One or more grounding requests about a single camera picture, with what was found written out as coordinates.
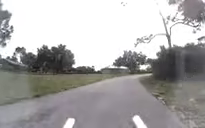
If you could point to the green grass field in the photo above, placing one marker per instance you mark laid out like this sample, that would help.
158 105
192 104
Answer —
26 85

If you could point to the group of dark trees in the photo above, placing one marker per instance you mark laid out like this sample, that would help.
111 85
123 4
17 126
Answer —
48 60

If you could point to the building with grey roof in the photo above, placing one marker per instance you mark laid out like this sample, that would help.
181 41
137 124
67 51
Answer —
8 64

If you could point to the tall bare-trunked tree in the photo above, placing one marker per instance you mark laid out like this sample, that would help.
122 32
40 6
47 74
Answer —
169 31

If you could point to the robot's own part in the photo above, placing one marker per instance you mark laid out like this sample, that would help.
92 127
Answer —
139 121
69 123

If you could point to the dark green hedge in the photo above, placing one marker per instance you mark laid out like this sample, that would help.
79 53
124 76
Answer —
186 61

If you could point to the low building with pale roof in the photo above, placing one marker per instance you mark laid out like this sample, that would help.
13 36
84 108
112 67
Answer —
115 70

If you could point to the round dark tree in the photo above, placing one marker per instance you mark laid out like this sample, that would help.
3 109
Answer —
130 60

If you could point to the grass and dirt verge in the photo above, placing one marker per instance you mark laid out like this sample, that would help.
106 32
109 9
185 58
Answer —
190 100

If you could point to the grey asphalt road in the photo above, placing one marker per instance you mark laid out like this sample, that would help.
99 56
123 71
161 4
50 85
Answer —
103 103

